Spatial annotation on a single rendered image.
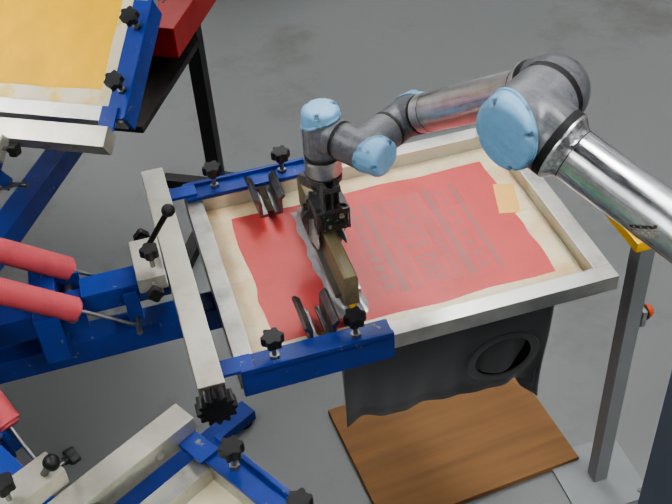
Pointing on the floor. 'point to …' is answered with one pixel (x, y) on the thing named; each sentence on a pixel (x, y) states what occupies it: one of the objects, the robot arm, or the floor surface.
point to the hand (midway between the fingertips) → (326, 241)
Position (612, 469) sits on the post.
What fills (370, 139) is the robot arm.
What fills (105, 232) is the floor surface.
